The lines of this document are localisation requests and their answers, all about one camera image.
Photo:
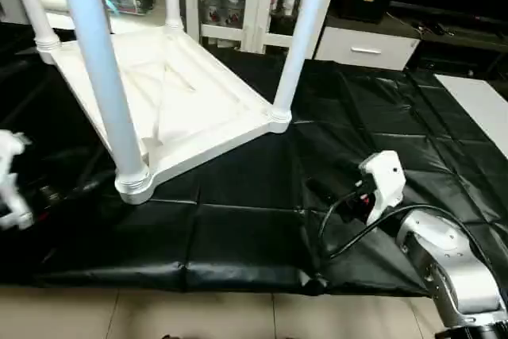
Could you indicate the white plastic table top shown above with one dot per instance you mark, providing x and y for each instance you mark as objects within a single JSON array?
[{"x": 182, "y": 93}]

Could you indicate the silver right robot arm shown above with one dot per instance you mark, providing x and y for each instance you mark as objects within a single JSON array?
[{"x": 444, "y": 260}]

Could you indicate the white drawer unit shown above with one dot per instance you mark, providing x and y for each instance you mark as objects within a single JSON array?
[{"x": 365, "y": 49}]

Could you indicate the white flat board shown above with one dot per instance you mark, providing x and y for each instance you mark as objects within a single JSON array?
[{"x": 480, "y": 105}]

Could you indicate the black work mat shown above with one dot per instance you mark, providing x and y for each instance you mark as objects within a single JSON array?
[{"x": 238, "y": 236}]

